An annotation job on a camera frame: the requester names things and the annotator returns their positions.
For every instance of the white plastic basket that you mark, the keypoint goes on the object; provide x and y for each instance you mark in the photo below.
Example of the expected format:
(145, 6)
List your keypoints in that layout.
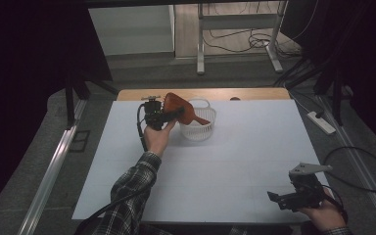
(199, 132)

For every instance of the white metal desk frame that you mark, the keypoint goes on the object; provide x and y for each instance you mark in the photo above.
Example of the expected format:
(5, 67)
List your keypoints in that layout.
(238, 22)

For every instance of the black stand legs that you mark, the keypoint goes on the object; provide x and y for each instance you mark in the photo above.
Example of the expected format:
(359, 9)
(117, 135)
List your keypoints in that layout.
(69, 101)
(338, 98)

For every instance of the white power strip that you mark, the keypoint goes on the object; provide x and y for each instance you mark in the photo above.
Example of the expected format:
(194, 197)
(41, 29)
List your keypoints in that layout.
(321, 123)

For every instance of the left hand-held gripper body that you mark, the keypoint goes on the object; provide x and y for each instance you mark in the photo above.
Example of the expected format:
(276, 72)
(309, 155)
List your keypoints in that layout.
(152, 112)

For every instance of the black plug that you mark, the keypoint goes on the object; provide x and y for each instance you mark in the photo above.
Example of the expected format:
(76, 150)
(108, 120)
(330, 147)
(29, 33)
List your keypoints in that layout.
(319, 114)

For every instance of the white foam board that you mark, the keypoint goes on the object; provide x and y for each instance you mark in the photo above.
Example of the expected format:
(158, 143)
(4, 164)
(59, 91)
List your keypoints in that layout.
(225, 169)

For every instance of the person's left hand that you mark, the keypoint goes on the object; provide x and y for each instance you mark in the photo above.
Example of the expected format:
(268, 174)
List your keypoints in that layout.
(156, 140)

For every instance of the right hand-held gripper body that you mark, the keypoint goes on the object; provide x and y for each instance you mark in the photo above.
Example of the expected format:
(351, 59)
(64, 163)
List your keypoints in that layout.
(306, 196)

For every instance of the wooden scoop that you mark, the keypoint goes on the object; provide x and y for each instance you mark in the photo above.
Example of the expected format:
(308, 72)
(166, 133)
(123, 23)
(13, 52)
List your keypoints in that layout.
(176, 102)

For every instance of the wooden table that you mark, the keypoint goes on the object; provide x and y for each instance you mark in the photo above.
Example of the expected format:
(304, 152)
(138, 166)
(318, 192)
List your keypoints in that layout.
(258, 94)

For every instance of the white cabinet panel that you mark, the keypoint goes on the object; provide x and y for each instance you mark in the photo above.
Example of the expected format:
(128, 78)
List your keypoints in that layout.
(130, 29)

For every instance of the person's right hand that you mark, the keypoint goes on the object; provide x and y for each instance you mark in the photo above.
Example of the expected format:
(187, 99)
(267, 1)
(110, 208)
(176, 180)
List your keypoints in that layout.
(328, 215)

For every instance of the aluminium rail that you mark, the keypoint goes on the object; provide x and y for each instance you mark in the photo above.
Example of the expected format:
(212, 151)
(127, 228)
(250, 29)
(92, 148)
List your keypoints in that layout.
(355, 156)
(50, 176)

